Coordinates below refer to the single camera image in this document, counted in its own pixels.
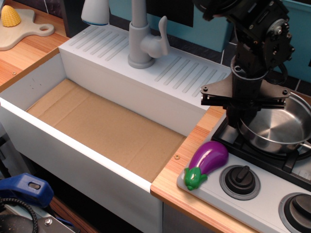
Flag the black burner grate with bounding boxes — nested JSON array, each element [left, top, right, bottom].
[[211, 119, 311, 191]]

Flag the right teal box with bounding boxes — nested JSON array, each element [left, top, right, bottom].
[[283, 0, 311, 82]]

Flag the white toy sink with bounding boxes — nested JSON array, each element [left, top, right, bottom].
[[0, 26, 230, 233]]

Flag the grey metal bracket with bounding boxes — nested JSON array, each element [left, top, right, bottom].
[[0, 205, 80, 233]]

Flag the grey toy faucet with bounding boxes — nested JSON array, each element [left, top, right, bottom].
[[128, 0, 170, 69]]

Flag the right black stove knob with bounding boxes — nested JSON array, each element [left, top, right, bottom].
[[278, 193, 311, 233]]

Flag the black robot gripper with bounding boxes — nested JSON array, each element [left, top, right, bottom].
[[200, 57, 292, 129]]

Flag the white toy stove top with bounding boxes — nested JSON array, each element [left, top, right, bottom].
[[176, 116, 311, 233]]

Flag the light wooden cutting board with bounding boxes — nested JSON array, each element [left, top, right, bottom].
[[0, 9, 54, 51]]

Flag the blue plastic clamp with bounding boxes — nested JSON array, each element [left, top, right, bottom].
[[0, 173, 54, 208]]

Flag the purple toy eggplant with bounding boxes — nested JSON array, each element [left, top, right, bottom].
[[184, 141, 229, 191]]

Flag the stainless steel pot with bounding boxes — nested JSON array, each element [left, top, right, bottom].
[[239, 94, 311, 154]]

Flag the left black stove knob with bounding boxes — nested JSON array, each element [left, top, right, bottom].
[[219, 165, 261, 201]]

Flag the brown cardboard sheet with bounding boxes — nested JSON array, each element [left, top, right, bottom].
[[28, 79, 185, 182]]

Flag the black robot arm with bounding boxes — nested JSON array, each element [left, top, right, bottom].
[[194, 0, 294, 128]]

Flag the yellow toy corn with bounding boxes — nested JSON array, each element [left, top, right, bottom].
[[1, 5, 21, 27]]

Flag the black stove knob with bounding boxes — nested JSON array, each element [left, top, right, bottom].
[[278, 193, 311, 233], [219, 165, 261, 201]]

